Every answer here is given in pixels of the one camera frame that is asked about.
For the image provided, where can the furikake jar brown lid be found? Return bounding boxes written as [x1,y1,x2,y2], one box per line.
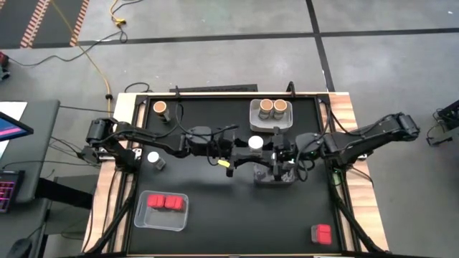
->
[153,100,172,123]
[273,98,289,120]
[258,98,275,120]

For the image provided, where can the red lidded spice tin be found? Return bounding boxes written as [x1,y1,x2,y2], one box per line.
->
[310,224,333,246]
[146,193,166,209]
[164,195,185,211]

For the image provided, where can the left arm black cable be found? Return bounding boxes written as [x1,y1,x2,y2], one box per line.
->
[157,102,240,166]

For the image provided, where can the black computer mouse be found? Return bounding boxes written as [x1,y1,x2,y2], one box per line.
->
[5,237,33,258]

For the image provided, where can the black device with cables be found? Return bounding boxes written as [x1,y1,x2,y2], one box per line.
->
[425,99,459,147]

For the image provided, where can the black floor cable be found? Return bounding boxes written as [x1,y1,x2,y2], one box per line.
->
[7,24,129,68]

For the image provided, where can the backlit keyboard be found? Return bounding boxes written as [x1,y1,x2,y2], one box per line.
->
[0,169,26,215]

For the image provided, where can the clear plastic bin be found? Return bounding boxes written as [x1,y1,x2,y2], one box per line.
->
[133,190,190,232]

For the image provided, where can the black looped cable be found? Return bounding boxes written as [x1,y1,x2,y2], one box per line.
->
[123,82,153,95]

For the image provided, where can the bagel seasoning jar white lid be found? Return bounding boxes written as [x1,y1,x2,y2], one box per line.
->
[146,150,166,171]
[247,135,265,155]

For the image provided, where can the black flat bar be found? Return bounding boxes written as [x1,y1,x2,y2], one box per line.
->
[169,84,259,93]

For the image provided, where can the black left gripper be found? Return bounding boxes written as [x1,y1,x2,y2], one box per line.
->
[214,124,261,178]

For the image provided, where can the white paper sheet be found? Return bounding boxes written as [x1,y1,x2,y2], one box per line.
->
[0,101,29,161]

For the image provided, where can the tablet screen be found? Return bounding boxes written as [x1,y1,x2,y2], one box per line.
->
[0,110,34,143]

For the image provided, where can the grey translucent plastic bin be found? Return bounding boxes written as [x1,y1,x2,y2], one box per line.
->
[253,163,298,186]

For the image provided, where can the white plastic bin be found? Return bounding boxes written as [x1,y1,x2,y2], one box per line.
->
[249,98,294,134]

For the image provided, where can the yellow cable with plug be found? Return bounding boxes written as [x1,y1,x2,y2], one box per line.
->
[109,0,144,27]

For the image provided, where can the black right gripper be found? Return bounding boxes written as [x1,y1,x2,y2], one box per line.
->
[260,125,302,180]

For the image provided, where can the red and black device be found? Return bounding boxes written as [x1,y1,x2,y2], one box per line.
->
[0,51,11,82]

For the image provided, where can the dark mat with orange stripes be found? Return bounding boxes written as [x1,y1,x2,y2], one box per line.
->
[0,0,91,50]

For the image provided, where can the grey desk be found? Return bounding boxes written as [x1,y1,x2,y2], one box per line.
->
[0,99,61,205]

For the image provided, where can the long yellow floor cable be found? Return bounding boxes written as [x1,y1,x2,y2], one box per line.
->
[49,0,113,128]

